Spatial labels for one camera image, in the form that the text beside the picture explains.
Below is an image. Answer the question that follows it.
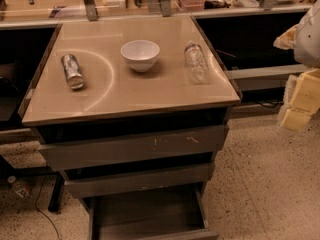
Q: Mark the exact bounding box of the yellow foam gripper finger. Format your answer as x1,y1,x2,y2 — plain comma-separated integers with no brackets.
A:
279,68,320,132

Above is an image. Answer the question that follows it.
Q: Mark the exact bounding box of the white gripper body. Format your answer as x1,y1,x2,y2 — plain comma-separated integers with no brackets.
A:
273,4,320,68

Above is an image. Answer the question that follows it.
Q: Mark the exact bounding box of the grey bottom drawer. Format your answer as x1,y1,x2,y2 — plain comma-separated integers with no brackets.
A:
88,184,218,240

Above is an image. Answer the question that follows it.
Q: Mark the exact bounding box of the grey drawer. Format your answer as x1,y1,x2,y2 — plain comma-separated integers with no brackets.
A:
88,184,218,240
65,162,213,198
39,125,229,171

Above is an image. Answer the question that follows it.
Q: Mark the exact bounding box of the grey top drawer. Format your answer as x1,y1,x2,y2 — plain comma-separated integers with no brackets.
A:
39,125,229,171

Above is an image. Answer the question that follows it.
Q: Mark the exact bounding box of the grey middle drawer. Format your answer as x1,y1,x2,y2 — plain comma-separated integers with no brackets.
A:
65,162,213,198

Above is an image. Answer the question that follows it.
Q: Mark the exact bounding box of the drawer cabinet with beige top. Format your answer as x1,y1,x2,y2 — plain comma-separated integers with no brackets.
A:
17,15,243,240

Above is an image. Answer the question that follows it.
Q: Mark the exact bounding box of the grey horizontal beam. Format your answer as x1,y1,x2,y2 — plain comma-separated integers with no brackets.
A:
225,64,307,91

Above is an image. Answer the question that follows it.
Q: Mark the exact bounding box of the clear plastic bottle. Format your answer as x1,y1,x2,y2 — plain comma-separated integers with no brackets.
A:
184,41,209,84

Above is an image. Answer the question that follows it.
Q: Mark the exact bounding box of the white ceramic bowl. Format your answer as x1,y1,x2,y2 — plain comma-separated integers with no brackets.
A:
120,40,160,72

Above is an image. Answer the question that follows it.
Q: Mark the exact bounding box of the silver metal can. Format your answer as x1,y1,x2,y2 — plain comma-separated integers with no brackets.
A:
61,54,84,90

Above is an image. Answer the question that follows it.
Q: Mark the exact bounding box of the black table leg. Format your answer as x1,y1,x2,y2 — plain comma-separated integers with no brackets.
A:
48,174,64,213

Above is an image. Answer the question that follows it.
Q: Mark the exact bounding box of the small bottle on floor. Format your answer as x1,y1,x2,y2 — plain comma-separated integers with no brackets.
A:
7,176,31,199

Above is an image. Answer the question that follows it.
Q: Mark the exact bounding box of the black cable under beam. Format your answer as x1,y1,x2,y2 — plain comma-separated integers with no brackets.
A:
254,99,285,109

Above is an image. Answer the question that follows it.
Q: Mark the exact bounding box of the grey metal post left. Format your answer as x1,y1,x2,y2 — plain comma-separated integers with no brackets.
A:
83,0,98,21

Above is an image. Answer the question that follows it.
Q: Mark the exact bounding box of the black cable on floor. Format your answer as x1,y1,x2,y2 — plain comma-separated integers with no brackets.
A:
34,175,62,240

